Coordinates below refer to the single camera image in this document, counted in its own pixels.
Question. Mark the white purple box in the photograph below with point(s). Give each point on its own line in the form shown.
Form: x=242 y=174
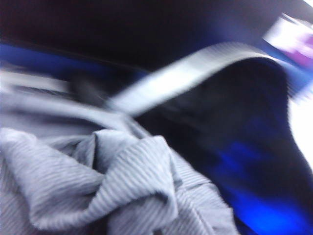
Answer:
x=288 y=36

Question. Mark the dark gray backpack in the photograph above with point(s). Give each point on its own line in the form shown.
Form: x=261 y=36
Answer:
x=220 y=110

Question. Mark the gray ribbed clothes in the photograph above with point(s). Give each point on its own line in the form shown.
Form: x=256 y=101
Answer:
x=73 y=183

